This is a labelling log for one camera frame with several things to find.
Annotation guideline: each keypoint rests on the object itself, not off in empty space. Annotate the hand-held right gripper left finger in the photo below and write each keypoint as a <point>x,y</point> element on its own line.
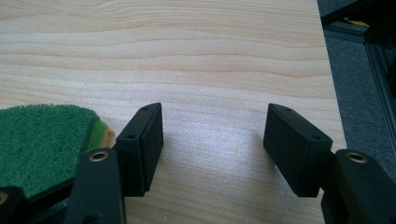
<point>141,152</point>

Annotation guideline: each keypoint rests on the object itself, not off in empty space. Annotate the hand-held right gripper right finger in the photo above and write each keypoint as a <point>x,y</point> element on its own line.
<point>295,146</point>

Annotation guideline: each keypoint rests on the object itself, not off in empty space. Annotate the green and yellow scouring sponge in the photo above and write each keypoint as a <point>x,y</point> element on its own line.
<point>40,143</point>

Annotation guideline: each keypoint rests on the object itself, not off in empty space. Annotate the black metal frame stand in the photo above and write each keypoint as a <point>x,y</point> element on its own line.
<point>370,37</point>

